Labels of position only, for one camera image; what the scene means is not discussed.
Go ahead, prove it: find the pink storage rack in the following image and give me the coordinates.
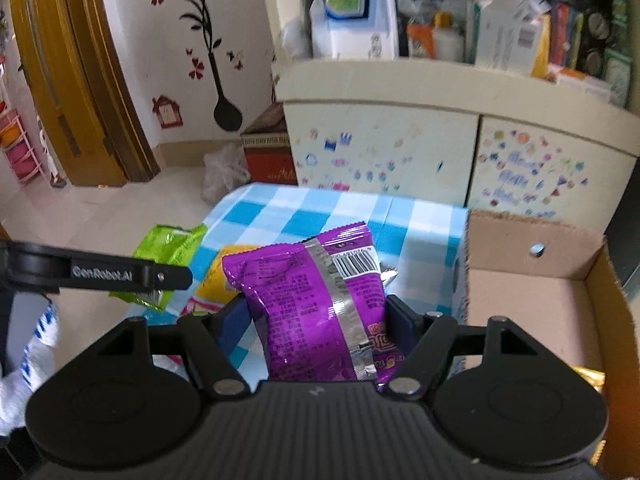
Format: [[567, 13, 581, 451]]
[[0, 105, 42, 188]]

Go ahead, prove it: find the cardboard box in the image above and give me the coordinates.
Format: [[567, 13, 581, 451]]
[[457, 208, 640, 480]]

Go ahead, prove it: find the white green carton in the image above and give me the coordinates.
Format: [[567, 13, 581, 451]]
[[467, 0, 551, 73]]

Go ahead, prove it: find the white blue box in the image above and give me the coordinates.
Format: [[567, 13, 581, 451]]
[[310, 0, 399, 61]]

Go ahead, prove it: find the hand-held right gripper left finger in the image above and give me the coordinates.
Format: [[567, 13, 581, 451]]
[[95, 296, 253, 401]]

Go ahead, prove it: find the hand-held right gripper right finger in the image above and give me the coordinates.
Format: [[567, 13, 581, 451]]
[[385, 294, 546, 401]]

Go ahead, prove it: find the purple snack packet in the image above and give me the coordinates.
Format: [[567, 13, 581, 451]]
[[221, 223, 401, 393]]

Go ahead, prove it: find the cream cabinet with stickers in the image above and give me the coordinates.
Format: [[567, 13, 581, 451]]
[[270, 57, 640, 233]]

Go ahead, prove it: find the green snack packet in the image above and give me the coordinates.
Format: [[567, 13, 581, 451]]
[[109, 224, 208, 312]]

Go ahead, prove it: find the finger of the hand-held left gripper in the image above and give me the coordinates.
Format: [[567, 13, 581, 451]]
[[60, 258, 194, 296]]

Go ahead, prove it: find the group of green cans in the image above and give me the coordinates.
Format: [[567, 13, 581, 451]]
[[582, 0, 631, 106]]

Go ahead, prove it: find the red carton box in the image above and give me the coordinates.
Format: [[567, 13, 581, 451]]
[[240, 104, 299, 192]]

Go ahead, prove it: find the person's left hand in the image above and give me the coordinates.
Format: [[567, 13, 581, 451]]
[[0, 299, 62, 436]]

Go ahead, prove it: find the clear plastic bag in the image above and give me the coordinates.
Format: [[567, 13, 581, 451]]
[[201, 142, 252, 207]]

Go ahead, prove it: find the white bottle yellow cap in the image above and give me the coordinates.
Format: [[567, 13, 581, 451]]
[[432, 11, 466, 62]]

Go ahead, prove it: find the small orange box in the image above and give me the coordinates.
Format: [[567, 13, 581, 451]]
[[406, 22, 435, 59]]

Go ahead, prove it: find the flat orange white box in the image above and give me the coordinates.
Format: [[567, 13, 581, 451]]
[[554, 67, 615, 105]]

